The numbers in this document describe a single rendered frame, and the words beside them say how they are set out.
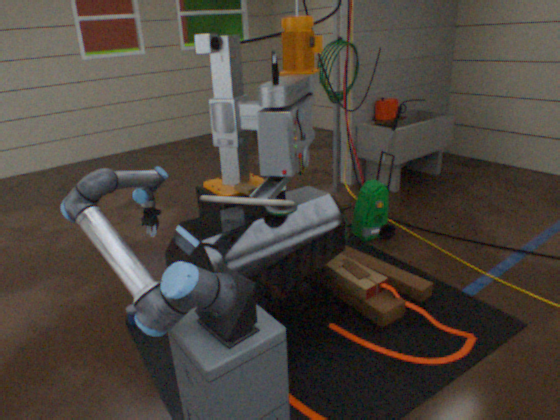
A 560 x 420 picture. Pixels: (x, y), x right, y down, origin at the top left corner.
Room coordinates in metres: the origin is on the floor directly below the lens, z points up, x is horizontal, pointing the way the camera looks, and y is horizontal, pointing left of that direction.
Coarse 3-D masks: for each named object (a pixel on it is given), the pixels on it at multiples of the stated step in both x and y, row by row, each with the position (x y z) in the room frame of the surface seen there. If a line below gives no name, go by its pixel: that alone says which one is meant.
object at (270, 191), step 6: (300, 168) 2.73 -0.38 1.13; (270, 180) 2.55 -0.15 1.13; (282, 180) 2.44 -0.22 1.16; (288, 180) 2.56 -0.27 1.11; (258, 186) 2.35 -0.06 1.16; (264, 186) 2.42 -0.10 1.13; (270, 186) 2.46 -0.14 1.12; (276, 186) 2.45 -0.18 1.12; (282, 186) 2.41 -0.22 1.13; (252, 192) 2.24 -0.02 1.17; (258, 192) 2.31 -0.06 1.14; (264, 192) 2.35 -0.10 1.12; (270, 192) 2.34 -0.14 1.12; (276, 192) 2.28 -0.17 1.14; (270, 198) 2.16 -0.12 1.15
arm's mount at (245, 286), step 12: (240, 276) 1.47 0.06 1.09; (240, 288) 1.43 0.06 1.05; (252, 288) 1.40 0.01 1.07; (240, 300) 1.39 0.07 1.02; (252, 300) 1.40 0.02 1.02; (204, 312) 1.46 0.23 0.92; (240, 312) 1.35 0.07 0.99; (252, 312) 1.39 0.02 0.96; (204, 324) 1.46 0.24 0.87; (216, 324) 1.38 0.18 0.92; (228, 324) 1.35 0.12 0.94; (240, 324) 1.35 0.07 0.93; (252, 324) 1.39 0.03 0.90; (216, 336) 1.38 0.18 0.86; (228, 336) 1.31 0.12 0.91; (240, 336) 1.35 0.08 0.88; (228, 348) 1.31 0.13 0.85
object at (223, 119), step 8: (216, 104) 3.43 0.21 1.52; (224, 104) 3.39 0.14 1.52; (240, 104) 3.40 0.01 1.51; (248, 104) 3.36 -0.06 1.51; (256, 104) 3.32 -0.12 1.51; (216, 112) 3.42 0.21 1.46; (224, 112) 3.39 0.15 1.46; (232, 112) 3.38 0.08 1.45; (240, 112) 3.39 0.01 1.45; (248, 112) 3.35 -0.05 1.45; (256, 112) 3.31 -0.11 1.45; (216, 120) 3.43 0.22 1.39; (224, 120) 3.39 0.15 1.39; (232, 120) 3.38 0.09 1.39; (240, 120) 3.40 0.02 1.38; (248, 120) 3.36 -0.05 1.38; (256, 120) 3.31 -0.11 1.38; (216, 128) 3.44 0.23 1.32; (224, 128) 3.39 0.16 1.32; (232, 128) 3.38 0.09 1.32; (240, 128) 3.39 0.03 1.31; (248, 128) 3.36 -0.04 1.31; (256, 128) 3.32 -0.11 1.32
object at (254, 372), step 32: (192, 320) 1.51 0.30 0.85; (192, 352) 1.31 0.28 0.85; (224, 352) 1.29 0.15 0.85; (256, 352) 1.32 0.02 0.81; (192, 384) 1.36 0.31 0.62; (224, 384) 1.23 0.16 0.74; (256, 384) 1.31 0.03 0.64; (288, 384) 1.41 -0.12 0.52; (192, 416) 1.41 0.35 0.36; (224, 416) 1.22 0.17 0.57; (256, 416) 1.30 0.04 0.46; (288, 416) 1.40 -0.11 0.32
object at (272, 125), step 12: (264, 108) 2.65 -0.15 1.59; (288, 108) 2.58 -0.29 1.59; (264, 120) 2.52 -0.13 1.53; (276, 120) 2.49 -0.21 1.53; (264, 132) 2.52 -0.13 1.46; (276, 132) 2.49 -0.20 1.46; (288, 132) 2.47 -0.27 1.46; (264, 144) 2.52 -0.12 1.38; (276, 144) 2.49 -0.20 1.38; (288, 144) 2.47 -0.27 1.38; (264, 156) 2.52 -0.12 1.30; (276, 156) 2.50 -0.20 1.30; (288, 156) 2.47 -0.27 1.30; (264, 168) 2.53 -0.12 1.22; (276, 168) 2.50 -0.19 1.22; (288, 168) 2.47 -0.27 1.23
